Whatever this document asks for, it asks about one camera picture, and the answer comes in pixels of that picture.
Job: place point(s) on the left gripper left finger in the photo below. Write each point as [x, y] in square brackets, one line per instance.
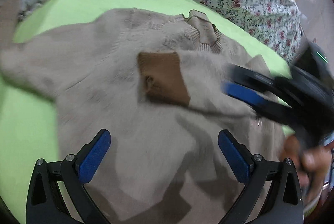
[45, 203]

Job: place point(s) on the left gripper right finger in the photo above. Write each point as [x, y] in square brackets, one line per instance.
[283, 203]

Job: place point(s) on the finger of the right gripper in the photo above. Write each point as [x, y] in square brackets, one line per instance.
[251, 98]
[250, 79]

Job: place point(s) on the beige knit sweater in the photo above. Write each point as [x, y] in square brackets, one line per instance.
[154, 81]

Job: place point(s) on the person's right hand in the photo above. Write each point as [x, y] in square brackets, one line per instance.
[312, 165]

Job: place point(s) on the light green bed sheet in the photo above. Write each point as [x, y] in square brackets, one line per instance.
[29, 120]

